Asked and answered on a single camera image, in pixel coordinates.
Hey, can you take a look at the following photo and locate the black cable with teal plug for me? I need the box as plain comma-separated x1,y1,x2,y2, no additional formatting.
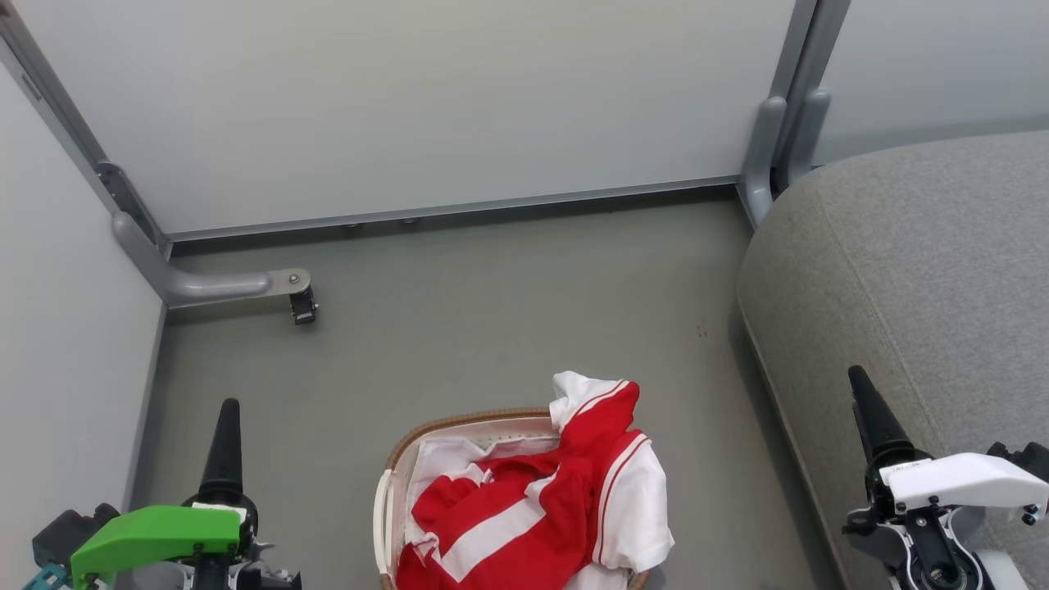
23,564,73,590

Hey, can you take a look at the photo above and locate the grey fabric sofa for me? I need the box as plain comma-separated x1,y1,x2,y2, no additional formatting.
736,129,1049,590

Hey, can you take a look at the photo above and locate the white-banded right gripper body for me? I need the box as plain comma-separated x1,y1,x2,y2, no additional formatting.
867,451,1049,527

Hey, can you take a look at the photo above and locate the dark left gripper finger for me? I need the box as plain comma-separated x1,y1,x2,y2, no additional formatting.
200,398,246,494

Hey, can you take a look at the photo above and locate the white woven-rim laundry basket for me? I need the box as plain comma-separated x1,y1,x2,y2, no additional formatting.
373,407,652,590

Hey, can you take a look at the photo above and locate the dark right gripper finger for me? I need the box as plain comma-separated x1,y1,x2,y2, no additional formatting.
847,365,928,469

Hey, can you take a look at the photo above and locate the red and white shirt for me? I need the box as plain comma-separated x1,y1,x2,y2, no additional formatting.
396,371,675,590

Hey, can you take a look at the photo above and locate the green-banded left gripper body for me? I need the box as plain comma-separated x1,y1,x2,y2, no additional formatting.
70,489,260,590

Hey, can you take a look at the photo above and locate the grey partition foot with plate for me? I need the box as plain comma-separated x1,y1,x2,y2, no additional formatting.
111,211,313,310

